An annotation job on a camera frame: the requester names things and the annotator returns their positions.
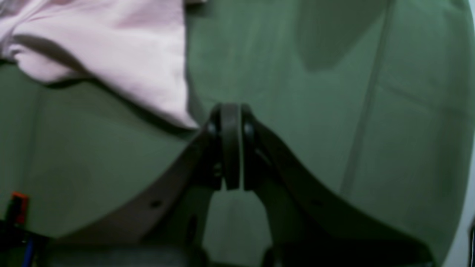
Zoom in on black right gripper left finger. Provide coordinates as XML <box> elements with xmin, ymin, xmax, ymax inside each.
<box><xmin>56</xmin><ymin>104</ymin><xmax>240</xmax><ymax>267</ymax></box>

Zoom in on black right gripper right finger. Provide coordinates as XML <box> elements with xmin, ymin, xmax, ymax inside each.
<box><xmin>241</xmin><ymin>105</ymin><xmax>436</xmax><ymax>267</ymax></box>

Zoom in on pink t-shirt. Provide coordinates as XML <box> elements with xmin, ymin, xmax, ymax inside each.
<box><xmin>1</xmin><ymin>0</ymin><xmax>197</xmax><ymax>129</ymax></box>

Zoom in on green table cloth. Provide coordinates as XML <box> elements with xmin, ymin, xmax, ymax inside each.
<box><xmin>1</xmin><ymin>0</ymin><xmax>474</xmax><ymax>264</ymax></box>

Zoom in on red right table clamp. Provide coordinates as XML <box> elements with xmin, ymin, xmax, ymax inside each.
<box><xmin>5</xmin><ymin>192</ymin><xmax>30</xmax><ymax>226</ymax></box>

